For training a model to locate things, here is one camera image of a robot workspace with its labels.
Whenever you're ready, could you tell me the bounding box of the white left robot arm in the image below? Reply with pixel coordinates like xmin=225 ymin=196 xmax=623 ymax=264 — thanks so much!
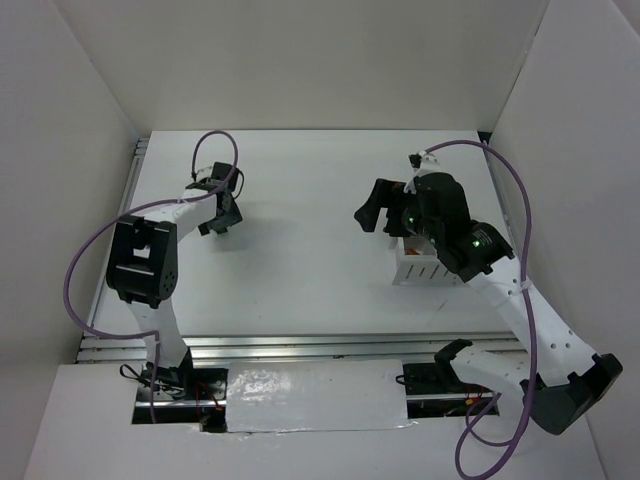
xmin=106 ymin=162 xmax=244 ymax=395

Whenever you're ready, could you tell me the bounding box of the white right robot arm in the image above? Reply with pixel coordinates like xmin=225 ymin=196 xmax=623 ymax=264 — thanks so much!
xmin=354 ymin=173 xmax=623 ymax=435

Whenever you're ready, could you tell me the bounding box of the white slotted container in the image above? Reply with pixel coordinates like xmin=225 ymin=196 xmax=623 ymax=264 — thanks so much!
xmin=389 ymin=237 xmax=462 ymax=288

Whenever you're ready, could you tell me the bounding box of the white taped cover panel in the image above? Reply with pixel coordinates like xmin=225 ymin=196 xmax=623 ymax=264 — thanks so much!
xmin=225 ymin=359 xmax=410 ymax=433

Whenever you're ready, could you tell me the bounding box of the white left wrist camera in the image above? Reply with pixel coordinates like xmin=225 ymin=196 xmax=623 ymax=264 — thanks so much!
xmin=193 ymin=166 xmax=213 ymax=181

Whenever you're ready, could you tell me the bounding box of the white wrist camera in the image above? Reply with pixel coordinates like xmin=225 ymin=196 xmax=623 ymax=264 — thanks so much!
xmin=404 ymin=151 xmax=443 ymax=194
xmin=193 ymin=166 xmax=213 ymax=181

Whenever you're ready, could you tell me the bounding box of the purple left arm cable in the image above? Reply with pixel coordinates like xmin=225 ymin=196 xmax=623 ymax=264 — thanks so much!
xmin=64 ymin=130 xmax=239 ymax=426

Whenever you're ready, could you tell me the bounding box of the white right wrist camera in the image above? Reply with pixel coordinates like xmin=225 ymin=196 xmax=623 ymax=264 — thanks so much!
xmin=404 ymin=151 xmax=443 ymax=194

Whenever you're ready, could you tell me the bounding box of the aluminium front rail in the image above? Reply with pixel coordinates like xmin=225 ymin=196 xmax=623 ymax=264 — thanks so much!
xmin=74 ymin=333 xmax=521 ymax=364

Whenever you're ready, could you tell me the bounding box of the aluminium rail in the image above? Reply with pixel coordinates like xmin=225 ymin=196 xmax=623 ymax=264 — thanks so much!
xmin=87 ymin=137 xmax=150 ymax=330
xmin=74 ymin=333 xmax=521 ymax=364

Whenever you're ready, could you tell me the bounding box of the aluminium left side rail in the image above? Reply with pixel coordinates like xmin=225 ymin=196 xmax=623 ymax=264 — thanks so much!
xmin=87 ymin=137 xmax=150 ymax=330

